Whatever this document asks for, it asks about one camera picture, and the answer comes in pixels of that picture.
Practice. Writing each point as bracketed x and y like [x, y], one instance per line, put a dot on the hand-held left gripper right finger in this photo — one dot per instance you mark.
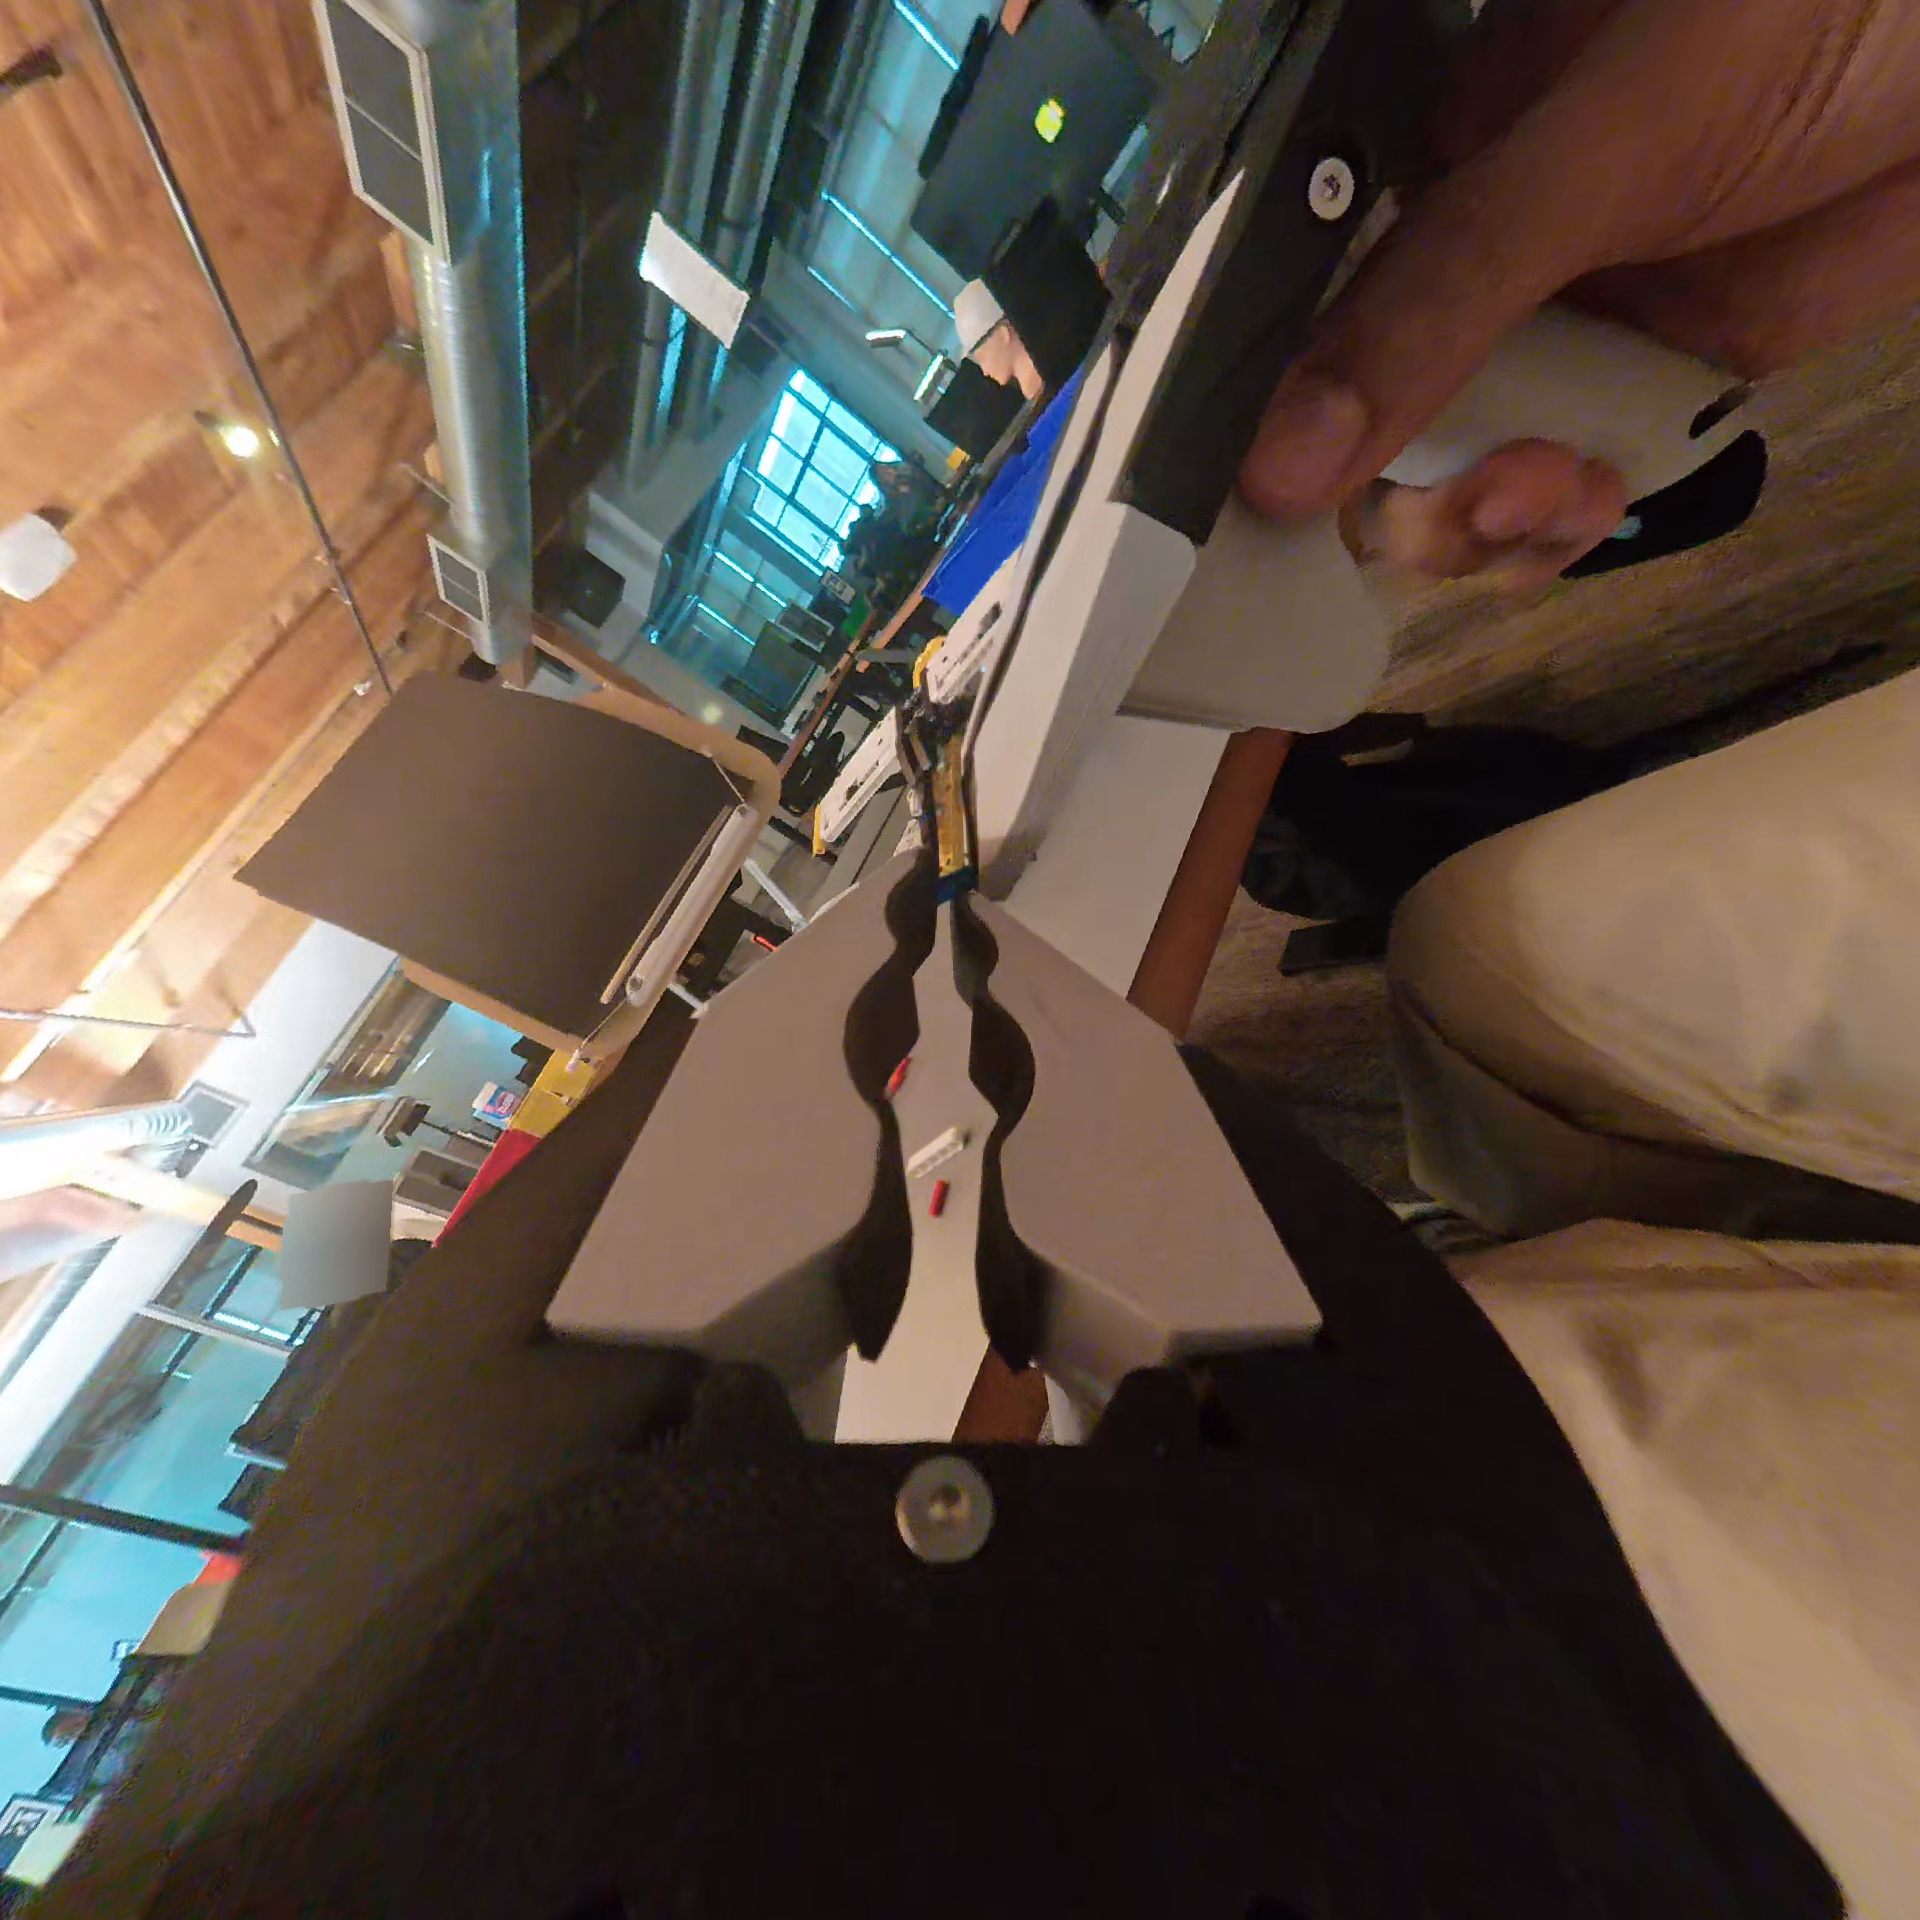
[1156, 1201]

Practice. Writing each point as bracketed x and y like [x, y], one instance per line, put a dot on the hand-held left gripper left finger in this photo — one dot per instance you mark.
[735, 1185]

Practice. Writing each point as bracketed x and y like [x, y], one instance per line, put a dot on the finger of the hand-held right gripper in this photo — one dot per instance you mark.
[1163, 317]
[1079, 676]

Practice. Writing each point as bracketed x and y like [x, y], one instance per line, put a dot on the white yellow lego plane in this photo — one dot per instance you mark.
[950, 809]

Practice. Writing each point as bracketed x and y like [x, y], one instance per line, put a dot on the white flat lego beam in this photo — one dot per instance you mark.
[941, 1149]

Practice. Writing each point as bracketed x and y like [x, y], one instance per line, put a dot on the person's right hand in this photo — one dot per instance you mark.
[1651, 149]

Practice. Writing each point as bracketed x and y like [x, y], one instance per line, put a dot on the blue plastic bin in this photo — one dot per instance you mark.
[1004, 510]

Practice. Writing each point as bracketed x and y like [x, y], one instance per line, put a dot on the black screen with sticker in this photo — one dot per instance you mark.
[1037, 149]

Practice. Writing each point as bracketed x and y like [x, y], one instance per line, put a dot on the white desk lamp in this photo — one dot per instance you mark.
[494, 839]

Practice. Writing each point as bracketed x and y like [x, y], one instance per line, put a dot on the person's beige trousers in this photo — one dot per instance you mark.
[1681, 1049]

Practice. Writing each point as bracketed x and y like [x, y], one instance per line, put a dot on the white ceiling lamp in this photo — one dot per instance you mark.
[31, 556]

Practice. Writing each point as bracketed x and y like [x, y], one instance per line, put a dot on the silver ventilation duct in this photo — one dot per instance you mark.
[465, 346]

